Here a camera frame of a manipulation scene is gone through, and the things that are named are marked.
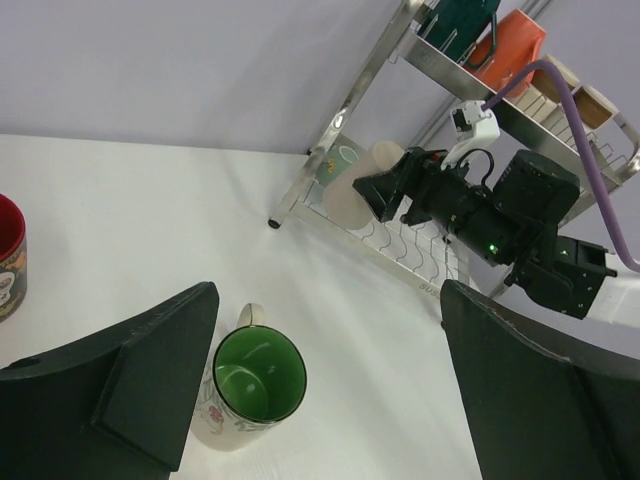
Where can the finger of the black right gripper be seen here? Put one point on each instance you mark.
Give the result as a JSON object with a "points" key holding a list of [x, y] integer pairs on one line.
{"points": [[385, 184]]}

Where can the green interior floral mug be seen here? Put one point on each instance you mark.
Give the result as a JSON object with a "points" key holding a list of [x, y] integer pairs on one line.
{"points": [[254, 379]]}

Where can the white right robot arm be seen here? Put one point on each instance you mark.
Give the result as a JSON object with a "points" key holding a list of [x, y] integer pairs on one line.
{"points": [[515, 223]]}

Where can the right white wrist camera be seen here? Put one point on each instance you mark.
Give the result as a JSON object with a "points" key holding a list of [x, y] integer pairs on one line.
{"points": [[476, 127]]}

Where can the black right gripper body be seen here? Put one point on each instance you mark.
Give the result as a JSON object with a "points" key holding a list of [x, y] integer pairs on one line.
{"points": [[436, 194]]}

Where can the steel lined paper cup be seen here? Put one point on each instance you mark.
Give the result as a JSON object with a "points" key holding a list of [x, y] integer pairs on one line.
{"points": [[594, 111]]}

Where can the red skull mug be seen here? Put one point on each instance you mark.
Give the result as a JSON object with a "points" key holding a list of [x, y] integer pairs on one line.
{"points": [[14, 261]]}

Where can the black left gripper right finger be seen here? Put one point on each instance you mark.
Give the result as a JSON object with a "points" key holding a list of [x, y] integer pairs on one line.
{"points": [[540, 404]]}

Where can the orange mug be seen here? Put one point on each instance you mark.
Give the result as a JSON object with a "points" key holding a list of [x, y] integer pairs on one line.
{"points": [[511, 44]]}

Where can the small brown white cup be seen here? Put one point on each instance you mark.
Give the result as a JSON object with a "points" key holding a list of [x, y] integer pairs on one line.
{"points": [[541, 97]]}

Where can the dark teal mug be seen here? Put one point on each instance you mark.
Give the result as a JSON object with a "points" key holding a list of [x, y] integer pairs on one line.
{"points": [[454, 25]]}

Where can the light teal mug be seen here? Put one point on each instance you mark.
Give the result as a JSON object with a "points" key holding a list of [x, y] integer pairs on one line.
{"points": [[338, 159]]}

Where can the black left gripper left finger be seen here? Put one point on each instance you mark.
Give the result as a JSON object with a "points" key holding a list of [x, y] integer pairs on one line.
{"points": [[116, 404]]}

